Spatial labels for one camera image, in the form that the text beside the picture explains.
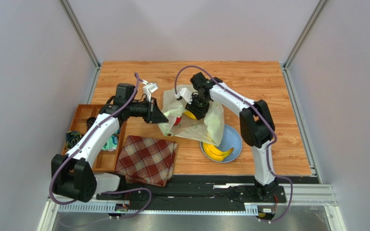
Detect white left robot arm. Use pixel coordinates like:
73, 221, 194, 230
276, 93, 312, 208
50, 82, 168, 202

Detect pale green plastic bag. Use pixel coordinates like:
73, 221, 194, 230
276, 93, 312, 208
158, 89, 225, 146

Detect dark item in tray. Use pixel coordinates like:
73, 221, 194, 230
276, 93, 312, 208
66, 130, 82, 146

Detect yellow fake mango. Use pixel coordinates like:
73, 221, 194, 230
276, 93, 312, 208
183, 111, 197, 120

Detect aluminium frame rail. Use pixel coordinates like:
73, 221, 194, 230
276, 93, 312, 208
38, 177, 346, 231

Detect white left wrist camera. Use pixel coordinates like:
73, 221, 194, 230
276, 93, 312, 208
142, 80, 159, 102

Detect red fake apple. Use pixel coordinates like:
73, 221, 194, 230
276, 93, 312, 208
174, 117, 182, 126

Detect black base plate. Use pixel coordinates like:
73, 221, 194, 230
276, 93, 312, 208
95, 175, 289, 211

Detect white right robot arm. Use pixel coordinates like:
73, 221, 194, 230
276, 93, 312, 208
175, 72, 278, 196

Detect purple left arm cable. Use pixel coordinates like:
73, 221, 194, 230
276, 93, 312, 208
49, 72, 141, 205

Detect yellow fake banana bunch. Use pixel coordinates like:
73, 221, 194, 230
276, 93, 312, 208
202, 142, 234, 162

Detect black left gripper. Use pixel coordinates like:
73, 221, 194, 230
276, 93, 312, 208
127, 97, 168, 124

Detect red plaid cloth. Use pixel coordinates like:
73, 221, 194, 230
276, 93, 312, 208
115, 135, 177, 187

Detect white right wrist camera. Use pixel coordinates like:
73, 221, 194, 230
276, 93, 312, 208
174, 88, 193, 104

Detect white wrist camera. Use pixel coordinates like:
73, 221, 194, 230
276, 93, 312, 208
142, 80, 159, 102
174, 88, 193, 104

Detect blue plastic plate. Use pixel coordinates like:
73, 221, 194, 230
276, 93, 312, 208
200, 125, 243, 163

